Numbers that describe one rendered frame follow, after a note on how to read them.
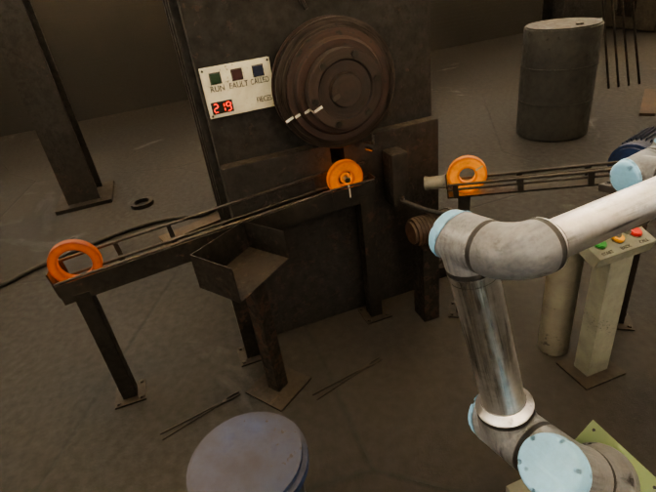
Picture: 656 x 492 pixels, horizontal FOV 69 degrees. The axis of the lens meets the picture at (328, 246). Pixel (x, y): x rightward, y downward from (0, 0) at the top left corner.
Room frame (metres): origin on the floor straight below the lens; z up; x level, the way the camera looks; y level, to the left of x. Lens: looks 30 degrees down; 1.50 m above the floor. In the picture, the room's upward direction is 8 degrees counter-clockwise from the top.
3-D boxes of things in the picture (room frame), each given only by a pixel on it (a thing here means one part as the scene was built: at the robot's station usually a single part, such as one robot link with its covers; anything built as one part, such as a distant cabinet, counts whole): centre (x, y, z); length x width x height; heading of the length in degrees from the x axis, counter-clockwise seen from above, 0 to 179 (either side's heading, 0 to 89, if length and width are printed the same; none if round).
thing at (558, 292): (1.47, -0.88, 0.26); 0.12 x 0.12 x 0.52
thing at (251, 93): (1.87, 0.24, 1.15); 0.26 x 0.02 x 0.18; 106
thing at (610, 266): (1.33, -0.96, 0.31); 0.24 x 0.16 x 0.62; 106
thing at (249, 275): (1.46, 0.31, 0.36); 0.26 x 0.20 x 0.72; 141
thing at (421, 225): (1.81, -0.47, 0.27); 0.22 x 0.13 x 0.53; 106
